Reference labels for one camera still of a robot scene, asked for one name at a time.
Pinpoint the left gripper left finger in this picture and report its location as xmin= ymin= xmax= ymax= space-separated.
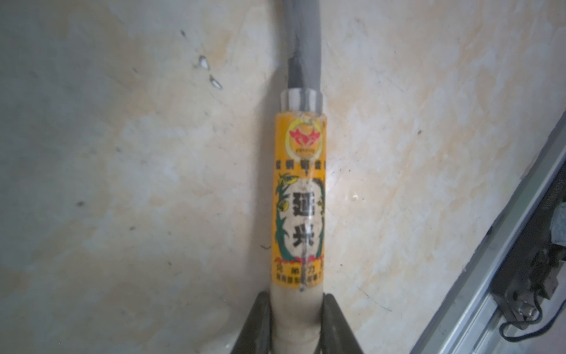
xmin=231 ymin=291 xmax=271 ymax=354

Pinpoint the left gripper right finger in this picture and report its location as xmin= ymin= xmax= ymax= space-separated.
xmin=320 ymin=294 xmax=363 ymax=354

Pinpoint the sickle wooden handle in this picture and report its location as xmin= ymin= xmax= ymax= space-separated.
xmin=267 ymin=0 xmax=329 ymax=354

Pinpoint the aluminium rail frame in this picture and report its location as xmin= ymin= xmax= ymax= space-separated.
xmin=413 ymin=119 xmax=565 ymax=353

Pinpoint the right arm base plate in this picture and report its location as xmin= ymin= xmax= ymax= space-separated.
xmin=489 ymin=168 xmax=565 ymax=330

